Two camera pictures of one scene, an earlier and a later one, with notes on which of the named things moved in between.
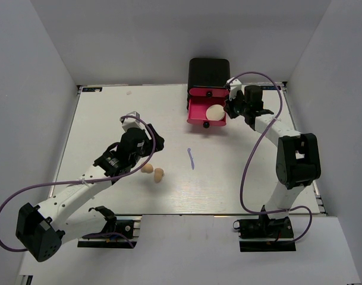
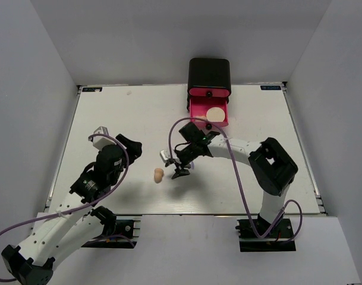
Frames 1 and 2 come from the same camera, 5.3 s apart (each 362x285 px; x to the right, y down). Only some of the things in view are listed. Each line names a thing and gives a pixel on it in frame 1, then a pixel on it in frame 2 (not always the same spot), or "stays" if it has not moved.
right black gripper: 228,107 to 180,172
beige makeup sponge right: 158,174 stays
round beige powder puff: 215,112 stays
